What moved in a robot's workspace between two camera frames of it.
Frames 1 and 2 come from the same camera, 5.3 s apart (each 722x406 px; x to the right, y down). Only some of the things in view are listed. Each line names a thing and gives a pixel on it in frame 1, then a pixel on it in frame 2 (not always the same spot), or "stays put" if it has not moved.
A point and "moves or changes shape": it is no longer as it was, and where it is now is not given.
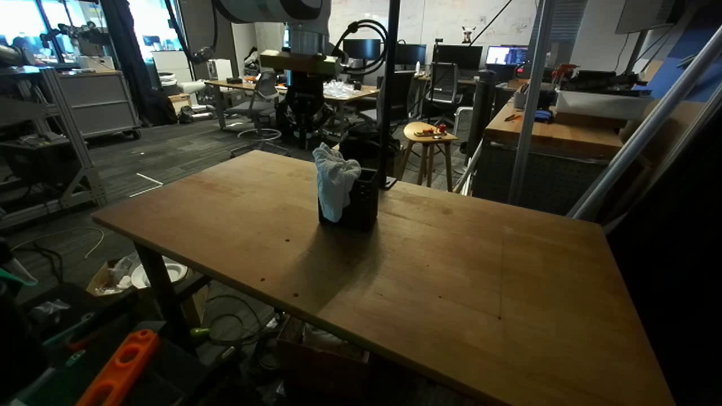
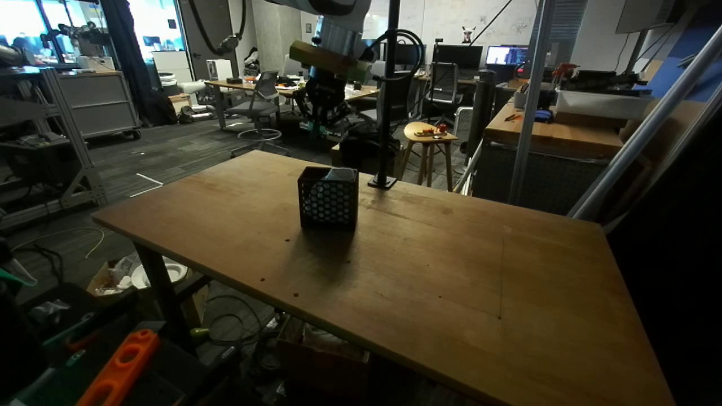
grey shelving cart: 100,105 stays put
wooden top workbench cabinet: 547,160 stays put
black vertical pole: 390,93 stays put
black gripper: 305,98 → 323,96
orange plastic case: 123,369 stays put
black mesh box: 364,204 → 328,206
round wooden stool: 425,134 stays put
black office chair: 443,90 stays put
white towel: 335,178 moves or changes shape
